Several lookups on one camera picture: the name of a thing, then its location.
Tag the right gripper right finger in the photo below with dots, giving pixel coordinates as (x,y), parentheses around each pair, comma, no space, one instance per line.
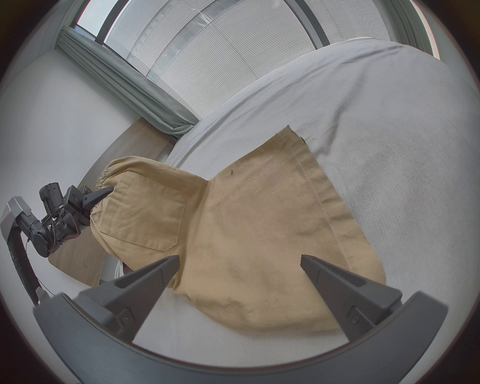
(356,307)

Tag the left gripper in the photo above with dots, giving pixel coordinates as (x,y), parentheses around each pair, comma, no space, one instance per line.
(80,213)

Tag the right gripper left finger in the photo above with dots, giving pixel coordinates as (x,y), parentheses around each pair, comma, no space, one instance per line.
(123,307)

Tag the tan shorts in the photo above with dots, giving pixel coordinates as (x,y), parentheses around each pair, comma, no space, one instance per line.
(262,225)

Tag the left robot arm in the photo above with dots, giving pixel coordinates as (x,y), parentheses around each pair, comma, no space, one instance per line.
(18,210)

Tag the bed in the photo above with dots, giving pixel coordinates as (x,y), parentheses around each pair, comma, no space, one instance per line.
(393,150)

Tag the window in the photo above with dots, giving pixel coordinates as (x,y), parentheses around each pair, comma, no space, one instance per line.
(225,45)

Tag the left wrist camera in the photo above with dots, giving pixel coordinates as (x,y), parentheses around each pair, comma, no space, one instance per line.
(75,193)

